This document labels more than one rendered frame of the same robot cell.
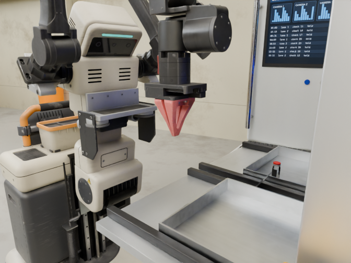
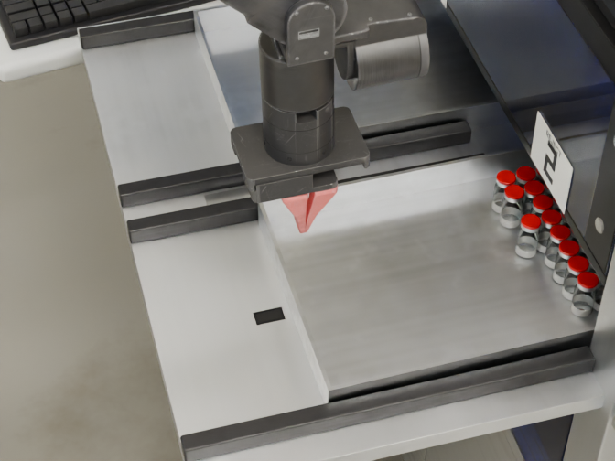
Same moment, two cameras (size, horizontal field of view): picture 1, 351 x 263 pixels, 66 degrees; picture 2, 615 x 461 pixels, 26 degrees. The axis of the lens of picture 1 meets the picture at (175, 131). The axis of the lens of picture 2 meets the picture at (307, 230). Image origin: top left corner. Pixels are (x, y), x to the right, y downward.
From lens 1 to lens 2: 95 cm
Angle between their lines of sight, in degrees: 55
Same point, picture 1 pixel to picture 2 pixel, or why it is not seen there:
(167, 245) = (376, 409)
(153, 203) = (203, 366)
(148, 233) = (326, 419)
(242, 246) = (435, 317)
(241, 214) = (358, 262)
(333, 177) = not seen: outside the picture
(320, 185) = not seen: outside the picture
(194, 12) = (376, 32)
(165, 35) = (311, 84)
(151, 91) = (276, 187)
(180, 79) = (333, 138)
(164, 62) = (310, 130)
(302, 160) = not seen: hidden behind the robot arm
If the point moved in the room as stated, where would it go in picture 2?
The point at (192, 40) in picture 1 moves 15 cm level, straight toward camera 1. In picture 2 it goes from (382, 80) to (552, 162)
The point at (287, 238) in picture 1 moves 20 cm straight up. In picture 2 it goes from (458, 252) to (476, 106)
